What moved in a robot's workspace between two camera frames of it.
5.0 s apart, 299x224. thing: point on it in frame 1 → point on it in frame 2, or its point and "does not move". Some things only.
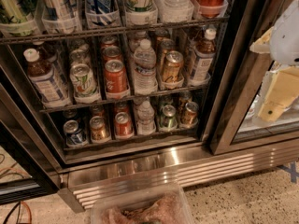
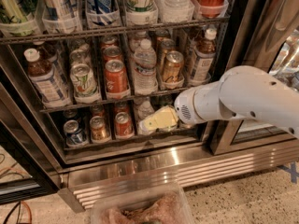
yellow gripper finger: [263, 44] → [164, 118]
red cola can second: [111, 52] does not move
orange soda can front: [172, 70] does not move
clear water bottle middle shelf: [145, 74] does not move
